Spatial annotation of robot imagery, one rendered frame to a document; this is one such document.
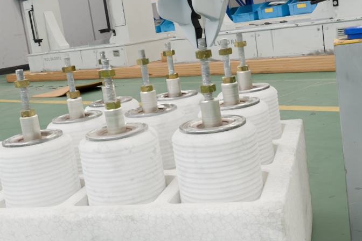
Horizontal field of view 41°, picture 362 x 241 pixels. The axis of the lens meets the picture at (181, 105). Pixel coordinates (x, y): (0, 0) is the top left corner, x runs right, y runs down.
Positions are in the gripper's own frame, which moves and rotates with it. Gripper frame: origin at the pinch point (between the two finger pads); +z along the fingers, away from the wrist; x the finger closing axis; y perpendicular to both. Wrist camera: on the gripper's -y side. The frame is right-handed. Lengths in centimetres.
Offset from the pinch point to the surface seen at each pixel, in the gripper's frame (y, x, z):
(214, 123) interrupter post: 1.7, 0.6, 9.7
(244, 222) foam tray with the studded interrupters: 7.4, 5.7, 18.3
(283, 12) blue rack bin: -526, -180, 5
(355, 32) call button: -20.1, 11.5, 2.8
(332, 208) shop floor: -35.5, 1.6, 35.2
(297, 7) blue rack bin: -519, -160, 1
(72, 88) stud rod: -4.1, -25.6, 5.5
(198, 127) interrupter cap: 1.6, -1.6, 10.1
